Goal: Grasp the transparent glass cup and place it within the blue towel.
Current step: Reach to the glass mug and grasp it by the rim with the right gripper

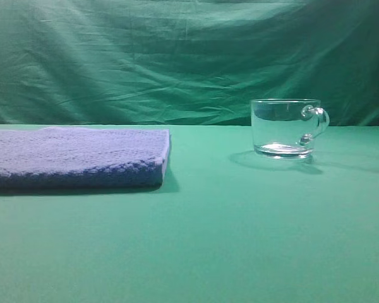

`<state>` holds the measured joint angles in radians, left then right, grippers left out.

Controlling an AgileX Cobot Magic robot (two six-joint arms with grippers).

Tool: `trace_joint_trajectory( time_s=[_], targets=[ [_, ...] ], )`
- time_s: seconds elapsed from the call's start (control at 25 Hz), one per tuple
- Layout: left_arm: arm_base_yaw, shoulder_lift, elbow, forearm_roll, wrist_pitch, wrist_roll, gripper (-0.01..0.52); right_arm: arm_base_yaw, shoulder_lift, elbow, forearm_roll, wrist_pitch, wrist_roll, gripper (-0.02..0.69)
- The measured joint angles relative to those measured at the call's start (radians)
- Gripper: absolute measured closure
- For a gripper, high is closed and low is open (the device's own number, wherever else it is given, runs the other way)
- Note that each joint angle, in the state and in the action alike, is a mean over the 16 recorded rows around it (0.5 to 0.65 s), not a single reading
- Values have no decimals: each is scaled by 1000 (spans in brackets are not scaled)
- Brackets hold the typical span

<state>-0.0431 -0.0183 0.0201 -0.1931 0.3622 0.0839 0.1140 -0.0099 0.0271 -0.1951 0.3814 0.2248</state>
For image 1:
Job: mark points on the transparent glass cup with handle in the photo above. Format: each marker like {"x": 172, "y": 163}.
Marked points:
{"x": 287, "y": 128}

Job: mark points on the folded blue towel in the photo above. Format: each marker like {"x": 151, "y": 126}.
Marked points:
{"x": 56, "y": 157}

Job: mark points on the green table cloth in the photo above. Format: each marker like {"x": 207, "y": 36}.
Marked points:
{"x": 225, "y": 226}

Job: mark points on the green cloth backdrop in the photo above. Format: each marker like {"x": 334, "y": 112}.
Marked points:
{"x": 185, "y": 62}

